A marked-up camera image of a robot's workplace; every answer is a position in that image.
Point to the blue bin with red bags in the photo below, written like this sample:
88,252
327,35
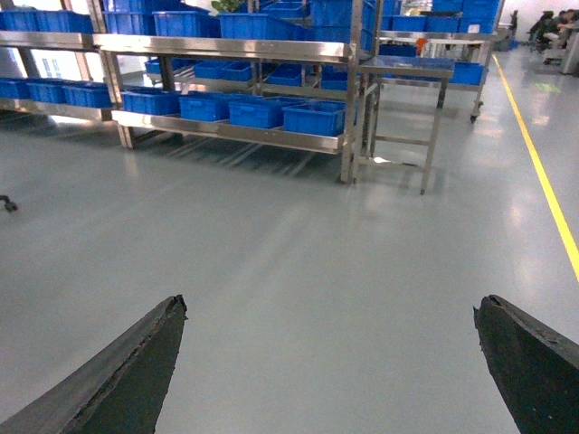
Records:
318,118

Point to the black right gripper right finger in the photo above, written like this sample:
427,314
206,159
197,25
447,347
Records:
534,367

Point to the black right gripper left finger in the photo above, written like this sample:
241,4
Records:
119,390

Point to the empty blue plastic bin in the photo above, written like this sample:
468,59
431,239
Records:
259,112

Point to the small stainless steel table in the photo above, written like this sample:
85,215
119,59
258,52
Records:
402,102

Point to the stainless steel shelf rack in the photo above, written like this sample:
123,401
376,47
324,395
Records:
76,65

